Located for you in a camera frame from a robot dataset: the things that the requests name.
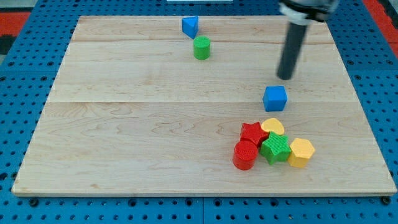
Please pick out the red cylinder block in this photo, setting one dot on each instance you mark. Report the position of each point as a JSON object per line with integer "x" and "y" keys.
{"x": 245, "y": 154}

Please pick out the green star block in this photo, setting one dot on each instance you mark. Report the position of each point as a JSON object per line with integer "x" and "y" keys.
{"x": 275, "y": 148}

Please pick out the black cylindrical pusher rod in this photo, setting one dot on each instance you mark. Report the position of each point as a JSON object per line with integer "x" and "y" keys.
{"x": 292, "y": 46}

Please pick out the red star block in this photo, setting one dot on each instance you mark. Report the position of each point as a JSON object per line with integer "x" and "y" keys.
{"x": 253, "y": 133}

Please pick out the blue cube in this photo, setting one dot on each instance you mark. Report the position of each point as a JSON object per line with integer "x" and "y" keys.
{"x": 275, "y": 98}

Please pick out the yellow heart block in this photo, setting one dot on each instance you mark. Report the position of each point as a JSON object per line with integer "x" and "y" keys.
{"x": 273, "y": 125}

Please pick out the wooden board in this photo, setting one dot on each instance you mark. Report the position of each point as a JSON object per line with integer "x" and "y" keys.
{"x": 132, "y": 113}

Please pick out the green cylinder block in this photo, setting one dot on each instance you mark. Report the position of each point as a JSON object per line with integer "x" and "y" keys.
{"x": 201, "y": 47}

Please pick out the blue triangle block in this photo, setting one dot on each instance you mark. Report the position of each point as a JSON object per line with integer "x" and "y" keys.
{"x": 190, "y": 26}

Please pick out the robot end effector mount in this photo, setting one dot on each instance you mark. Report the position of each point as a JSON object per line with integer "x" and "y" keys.
{"x": 303, "y": 12}

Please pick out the yellow hexagon block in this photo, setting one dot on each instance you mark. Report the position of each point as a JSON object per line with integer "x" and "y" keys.
{"x": 302, "y": 151}

